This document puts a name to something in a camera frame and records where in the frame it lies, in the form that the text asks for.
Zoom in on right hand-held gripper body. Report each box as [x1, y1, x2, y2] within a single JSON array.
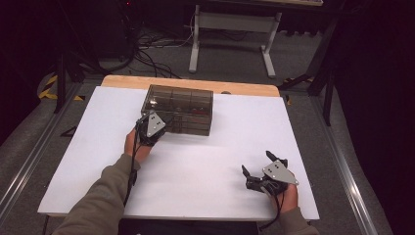
[[245, 158, 300, 198]]

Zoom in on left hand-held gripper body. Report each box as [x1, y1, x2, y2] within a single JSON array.
[[134, 110, 167, 147]]

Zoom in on smoky transparent drawer box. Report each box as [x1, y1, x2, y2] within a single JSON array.
[[140, 84, 214, 137]]

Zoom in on person's right hand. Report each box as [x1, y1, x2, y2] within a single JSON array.
[[267, 183, 300, 215]]

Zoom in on person's left hand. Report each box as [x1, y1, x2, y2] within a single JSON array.
[[123, 127, 154, 165]]

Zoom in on wooden table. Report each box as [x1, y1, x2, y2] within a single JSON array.
[[101, 74, 281, 98]]

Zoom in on white board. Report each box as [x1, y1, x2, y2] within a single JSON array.
[[37, 85, 321, 221]]

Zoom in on black metal stand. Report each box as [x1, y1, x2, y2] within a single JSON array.
[[53, 0, 109, 116], [277, 13, 342, 127]]

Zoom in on yellow black hazard tape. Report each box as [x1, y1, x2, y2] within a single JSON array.
[[36, 74, 86, 103]]

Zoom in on dark curtain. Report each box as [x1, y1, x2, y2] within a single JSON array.
[[334, 0, 415, 235], [0, 0, 65, 140]]

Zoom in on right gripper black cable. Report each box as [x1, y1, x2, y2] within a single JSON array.
[[258, 192, 286, 231]]

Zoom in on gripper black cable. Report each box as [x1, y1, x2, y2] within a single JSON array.
[[122, 125, 142, 209], [258, 192, 286, 231]]

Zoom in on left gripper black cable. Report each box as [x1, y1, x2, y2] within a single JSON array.
[[122, 125, 142, 209]]

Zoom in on black floor cables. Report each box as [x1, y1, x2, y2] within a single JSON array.
[[125, 27, 195, 80]]

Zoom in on metal floor rail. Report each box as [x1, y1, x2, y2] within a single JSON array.
[[308, 95, 380, 235], [0, 81, 84, 218]]

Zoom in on white desk frame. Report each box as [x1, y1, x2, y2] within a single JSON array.
[[188, 4, 284, 79]]

